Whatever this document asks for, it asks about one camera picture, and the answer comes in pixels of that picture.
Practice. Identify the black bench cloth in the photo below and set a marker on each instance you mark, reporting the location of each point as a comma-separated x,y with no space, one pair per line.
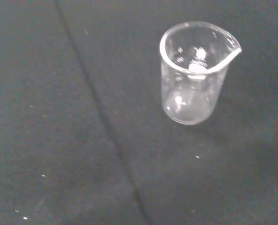
59,129

